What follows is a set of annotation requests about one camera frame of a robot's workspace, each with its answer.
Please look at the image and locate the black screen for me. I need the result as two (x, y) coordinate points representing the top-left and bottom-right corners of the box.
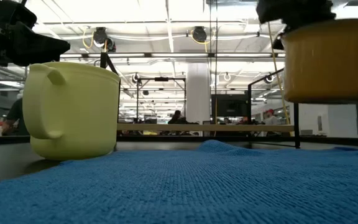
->
(211, 94), (250, 118)

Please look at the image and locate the black wire rack shelf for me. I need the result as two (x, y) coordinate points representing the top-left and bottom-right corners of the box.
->
(99, 52), (301, 149)

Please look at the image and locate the person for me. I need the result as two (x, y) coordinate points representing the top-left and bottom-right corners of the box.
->
(167, 110), (186, 125)
(263, 108), (282, 126)
(1, 93), (30, 137)

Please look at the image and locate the yellow cable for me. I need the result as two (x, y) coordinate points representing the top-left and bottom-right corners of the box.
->
(266, 21), (292, 126)

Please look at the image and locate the white pillar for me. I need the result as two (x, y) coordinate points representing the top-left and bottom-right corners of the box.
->
(186, 63), (211, 125)

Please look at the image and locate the black ceiling cable reel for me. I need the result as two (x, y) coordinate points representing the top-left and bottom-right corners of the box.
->
(91, 26), (117, 53)
(190, 26), (208, 44)

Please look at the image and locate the blue cloth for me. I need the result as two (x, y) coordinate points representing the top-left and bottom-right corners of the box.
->
(0, 139), (358, 224)

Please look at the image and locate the orange ceramic mug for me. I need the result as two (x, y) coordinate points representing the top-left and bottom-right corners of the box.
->
(280, 18), (358, 105)

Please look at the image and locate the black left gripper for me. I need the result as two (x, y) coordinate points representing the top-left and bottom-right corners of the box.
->
(0, 0), (71, 67)

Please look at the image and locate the black table frame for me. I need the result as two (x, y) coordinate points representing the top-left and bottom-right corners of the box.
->
(0, 134), (358, 146)

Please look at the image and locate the pale yellow mug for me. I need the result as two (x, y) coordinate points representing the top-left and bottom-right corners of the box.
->
(22, 61), (121, 161)

